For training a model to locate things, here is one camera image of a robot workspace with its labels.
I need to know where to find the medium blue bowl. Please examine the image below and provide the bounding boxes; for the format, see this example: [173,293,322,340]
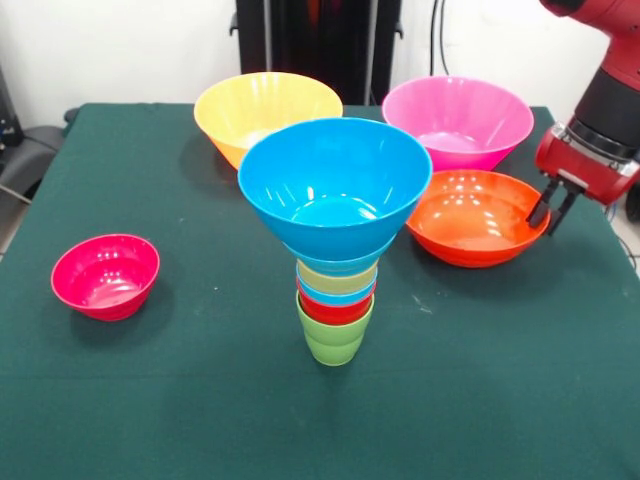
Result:
[237,117,434,261]

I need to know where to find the large orange bowl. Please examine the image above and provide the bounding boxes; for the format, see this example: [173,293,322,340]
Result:
[193,71,344,171]

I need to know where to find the blue cable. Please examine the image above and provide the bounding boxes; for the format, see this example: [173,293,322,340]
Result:
[603,143,640,221]

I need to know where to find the black hanging cables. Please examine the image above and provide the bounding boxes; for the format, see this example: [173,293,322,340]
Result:
[429,0,454,77]

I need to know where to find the green cup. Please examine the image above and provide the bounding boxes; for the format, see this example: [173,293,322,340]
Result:
[295,292,376,367]

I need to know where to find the small crimson bowl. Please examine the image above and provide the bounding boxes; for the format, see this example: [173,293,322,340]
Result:
[50,233,161,323]

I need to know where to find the red cup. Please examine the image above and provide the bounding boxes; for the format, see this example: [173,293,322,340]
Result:
[296,287,376,325]

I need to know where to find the shallow red-orange bowl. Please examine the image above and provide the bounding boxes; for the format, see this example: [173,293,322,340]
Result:
[405,169,552,270]

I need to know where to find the large pink bowl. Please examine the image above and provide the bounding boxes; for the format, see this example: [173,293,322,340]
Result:
[381,75,535,174]

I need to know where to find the yellow cup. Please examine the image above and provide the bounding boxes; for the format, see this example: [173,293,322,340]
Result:
[295,259,379,292]

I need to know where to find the small light blue bowl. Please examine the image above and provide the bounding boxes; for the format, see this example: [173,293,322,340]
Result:
[282,232,401,276]

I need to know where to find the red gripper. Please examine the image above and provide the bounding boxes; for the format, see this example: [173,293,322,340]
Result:
[526,130,640,237]

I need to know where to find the blue cup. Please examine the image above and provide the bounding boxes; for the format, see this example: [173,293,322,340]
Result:
[294,272,378,306]

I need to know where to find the black chair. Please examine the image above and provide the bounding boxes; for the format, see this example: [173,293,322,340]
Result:
[0,64,81,201]
[578,115,640,224]

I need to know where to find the dark green table cloth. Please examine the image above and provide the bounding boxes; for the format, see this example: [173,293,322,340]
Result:
[0,102,640,480]

